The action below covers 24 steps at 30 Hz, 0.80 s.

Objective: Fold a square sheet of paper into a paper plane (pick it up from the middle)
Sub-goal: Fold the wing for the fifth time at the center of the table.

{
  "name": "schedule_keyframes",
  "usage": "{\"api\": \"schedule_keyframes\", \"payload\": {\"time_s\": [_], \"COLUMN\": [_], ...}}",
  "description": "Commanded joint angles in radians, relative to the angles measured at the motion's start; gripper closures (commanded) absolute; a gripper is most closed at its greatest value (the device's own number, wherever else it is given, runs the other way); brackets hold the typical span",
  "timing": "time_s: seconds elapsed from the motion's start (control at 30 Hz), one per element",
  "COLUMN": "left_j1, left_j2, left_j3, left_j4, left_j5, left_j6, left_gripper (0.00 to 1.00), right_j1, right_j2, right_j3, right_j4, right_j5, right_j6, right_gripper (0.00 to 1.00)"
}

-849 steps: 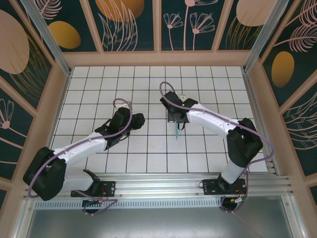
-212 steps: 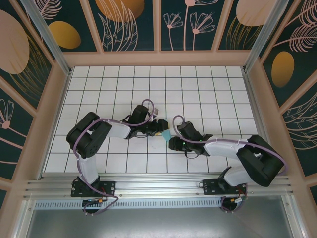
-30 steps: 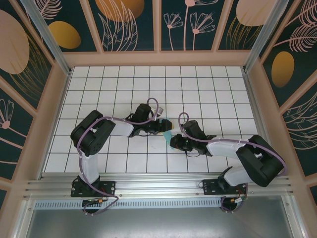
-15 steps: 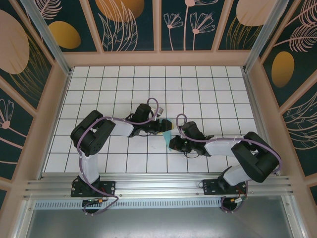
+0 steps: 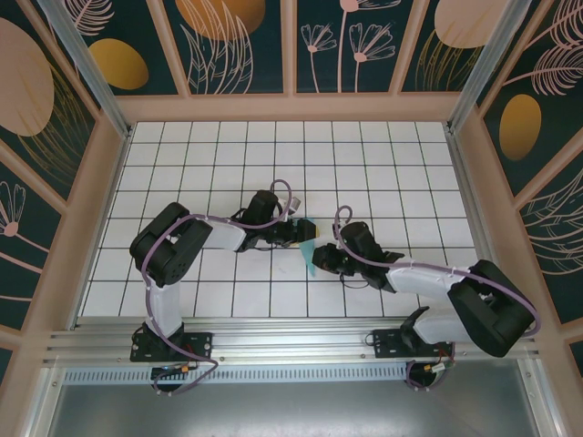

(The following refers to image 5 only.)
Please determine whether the turquoise cloth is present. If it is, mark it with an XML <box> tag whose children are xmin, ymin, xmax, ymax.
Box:
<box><xmin>298</xmin><ymin>217</ymin><xmax>321</xmax><ymax>278</ymax></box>

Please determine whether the grey metal sheet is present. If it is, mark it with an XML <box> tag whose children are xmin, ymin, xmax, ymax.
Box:
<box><xmin>43</xmin><ymin>381</ymin><xmax>543</xmax><ymax>437</ymax></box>

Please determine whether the aluminium mounting rail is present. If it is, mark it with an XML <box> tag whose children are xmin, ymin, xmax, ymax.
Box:
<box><xmin>43</xmin><ymin>316</ymin><xmax>543</xmax><ymax>365</ymax></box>

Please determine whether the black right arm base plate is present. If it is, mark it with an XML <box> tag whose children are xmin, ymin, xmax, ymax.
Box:
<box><xmin>372</xmin><ymin>327</ymin><xmax>455</xmax><ymax>359</ymax></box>

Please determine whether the slotted white cable duct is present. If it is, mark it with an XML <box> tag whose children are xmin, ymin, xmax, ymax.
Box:
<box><xmin>63</xmin><ymin>367</ymin><xmax>411</xmax><ymax>383</ymax></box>

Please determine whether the aluminium table side rail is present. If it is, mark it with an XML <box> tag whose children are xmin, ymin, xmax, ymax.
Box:
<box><xmin>448</xmin><ymin>129</ymin><xmax>509</xmax><ymax>322</ymax></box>

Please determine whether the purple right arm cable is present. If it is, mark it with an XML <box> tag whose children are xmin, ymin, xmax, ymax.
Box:
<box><xmin>334</xmin><ymin>206</ymin><xmax>535</xmax><ymax>392</ymax></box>

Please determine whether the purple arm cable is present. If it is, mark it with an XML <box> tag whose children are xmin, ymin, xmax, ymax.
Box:
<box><xmin>334</xmin><ymin>206</ymin><xmax>535</xmax><ymax>392</ymax></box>
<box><xmin>140</xmin><ymin>178</ymin><xmax>295</xmax><ymax>397</ymax></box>

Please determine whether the wall panel with pink flowers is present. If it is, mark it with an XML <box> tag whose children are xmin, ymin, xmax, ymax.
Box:
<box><xmin>293</xmin><ymin>0</ymin><xmax>414</xmax><ymax>96</ymax></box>

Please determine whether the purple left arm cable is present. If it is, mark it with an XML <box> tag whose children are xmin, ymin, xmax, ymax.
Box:
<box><xmin>140</xmin><ymin>178</ymin><xmax>295</xmax><ymax>397</ymax></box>

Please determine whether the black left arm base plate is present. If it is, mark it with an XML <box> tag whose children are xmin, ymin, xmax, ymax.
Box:
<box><xmin>129</xmin><ymin>330</ymin><xmax>214</xmax><ymax>363</ymax></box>

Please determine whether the wall panel with leaf outlines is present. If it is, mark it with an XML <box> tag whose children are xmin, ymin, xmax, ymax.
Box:
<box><xmin>162</xmin><ymin>0</ymin><xmax>292</xmax><ymax>97</ymax></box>

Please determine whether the wall panel with feather outlines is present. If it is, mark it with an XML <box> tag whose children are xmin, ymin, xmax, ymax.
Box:
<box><xmin>476</xmin><ymin>0</ymin><xmax>583</xmax><ymax>199</ymax></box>

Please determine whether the wall panel with pink leaves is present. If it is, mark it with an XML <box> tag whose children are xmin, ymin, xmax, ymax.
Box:
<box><xmin>517</xmin><ymin>136</ymin><xmax>583</xmax><ymax>327</ymax></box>

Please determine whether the aluminium corner post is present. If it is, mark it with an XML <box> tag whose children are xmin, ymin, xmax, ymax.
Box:
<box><xmin>448</xmin><ymin>0</ymin><xmax>532</xmax><ymax>133</ymax></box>
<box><xmin>36</xmin><ymin>0</ymin><xmax>133</xmax><ymax>140</ymax></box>

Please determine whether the wall panel with beige circle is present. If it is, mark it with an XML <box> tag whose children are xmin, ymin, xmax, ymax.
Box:
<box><xmin>399</xmin><ymin>0</ymin><xmax>502</xmax><ymax>95</ymax></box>

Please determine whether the wall panel with single flower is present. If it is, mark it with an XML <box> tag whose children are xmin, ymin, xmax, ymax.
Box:
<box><xmin>0</xmin><ymin>138</ymin><xmax>67</xmax><ymax>336</ymax></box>

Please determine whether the wall panel with gold lines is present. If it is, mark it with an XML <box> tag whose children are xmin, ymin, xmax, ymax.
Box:
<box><xmin>0</xmin><ymin>0</ymin><xmax>102</xmax><ymax>206</ymax></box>

